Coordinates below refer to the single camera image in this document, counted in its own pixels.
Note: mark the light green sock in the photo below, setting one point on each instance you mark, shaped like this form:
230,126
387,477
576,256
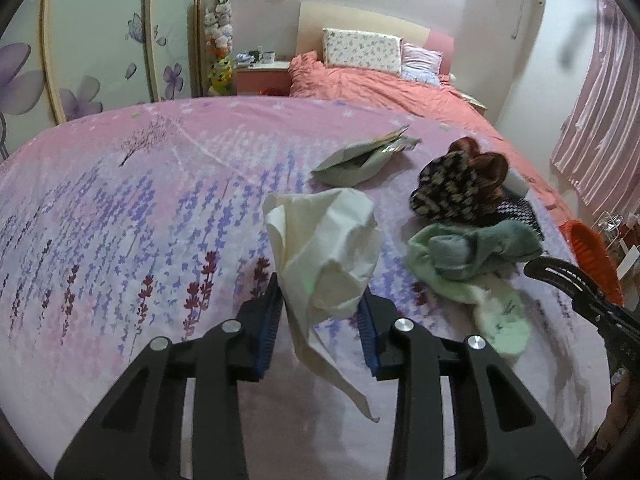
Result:
430,270

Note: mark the brown scrunchie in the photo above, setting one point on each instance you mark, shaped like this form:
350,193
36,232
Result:
487,167

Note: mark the pink nightstand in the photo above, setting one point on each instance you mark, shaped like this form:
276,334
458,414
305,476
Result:
262,80

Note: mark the cream white cloth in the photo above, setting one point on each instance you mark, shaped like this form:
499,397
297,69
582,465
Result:
325,240

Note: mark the white mug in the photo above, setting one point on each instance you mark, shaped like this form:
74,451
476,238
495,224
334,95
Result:
269,57

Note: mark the pink lavender printed blanket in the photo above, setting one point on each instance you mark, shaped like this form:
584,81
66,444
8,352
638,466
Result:
150,210

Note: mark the black white checked cloth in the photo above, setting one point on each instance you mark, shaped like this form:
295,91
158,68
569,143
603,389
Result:
515,212

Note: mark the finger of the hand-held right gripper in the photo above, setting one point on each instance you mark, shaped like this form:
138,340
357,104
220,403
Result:
560,280

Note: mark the grey sock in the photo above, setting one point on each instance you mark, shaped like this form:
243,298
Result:
480,250

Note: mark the fluffy pale green sock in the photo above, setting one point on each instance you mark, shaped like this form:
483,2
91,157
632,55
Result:
502,325

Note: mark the pink striped pillow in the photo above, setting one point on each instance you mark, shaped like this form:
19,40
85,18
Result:
420,62

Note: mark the cream and pink headboard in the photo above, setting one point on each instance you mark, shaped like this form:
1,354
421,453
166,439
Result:
350,17

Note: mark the wooden nightstand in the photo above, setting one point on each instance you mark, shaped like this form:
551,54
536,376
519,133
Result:
475,102

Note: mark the floral print pillow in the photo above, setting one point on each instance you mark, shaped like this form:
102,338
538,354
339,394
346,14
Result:
362,52

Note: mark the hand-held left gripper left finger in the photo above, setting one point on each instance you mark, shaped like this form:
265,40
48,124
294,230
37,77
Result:
267,330

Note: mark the orange plastic basket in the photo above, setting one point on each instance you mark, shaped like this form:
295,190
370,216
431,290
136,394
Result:
595,255

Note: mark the dark mug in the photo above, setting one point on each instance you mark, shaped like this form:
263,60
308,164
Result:
254,56

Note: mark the hanging plush toy column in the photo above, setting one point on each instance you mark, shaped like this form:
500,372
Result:
220,35

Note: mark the coral duvet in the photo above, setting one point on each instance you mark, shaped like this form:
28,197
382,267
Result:
380,92

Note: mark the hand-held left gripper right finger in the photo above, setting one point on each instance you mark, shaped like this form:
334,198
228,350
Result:
370,335

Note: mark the flower print wardrobe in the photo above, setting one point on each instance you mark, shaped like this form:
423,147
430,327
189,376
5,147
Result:
90,35

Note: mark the pink striped curtain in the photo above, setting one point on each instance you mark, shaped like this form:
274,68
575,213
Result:
600,110

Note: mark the silver foil wrapper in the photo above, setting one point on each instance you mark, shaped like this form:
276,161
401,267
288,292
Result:
402,144

